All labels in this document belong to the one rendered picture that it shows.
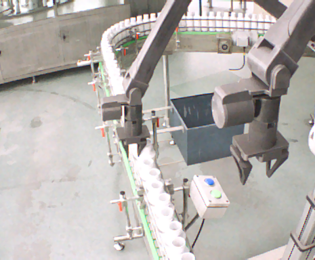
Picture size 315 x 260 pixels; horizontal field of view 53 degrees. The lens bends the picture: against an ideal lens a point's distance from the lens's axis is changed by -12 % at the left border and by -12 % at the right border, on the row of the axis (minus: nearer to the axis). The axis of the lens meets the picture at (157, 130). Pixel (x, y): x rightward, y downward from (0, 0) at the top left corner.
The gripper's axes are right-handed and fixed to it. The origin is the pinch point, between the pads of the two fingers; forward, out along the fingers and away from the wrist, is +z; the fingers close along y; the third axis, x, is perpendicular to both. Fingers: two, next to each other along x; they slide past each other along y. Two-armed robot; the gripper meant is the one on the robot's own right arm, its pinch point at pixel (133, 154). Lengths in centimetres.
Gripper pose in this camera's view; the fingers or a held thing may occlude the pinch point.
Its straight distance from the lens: 118.7
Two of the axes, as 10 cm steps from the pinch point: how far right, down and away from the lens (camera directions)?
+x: 2.5, 5.3, -8.1
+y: -9.7, 1.0, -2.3
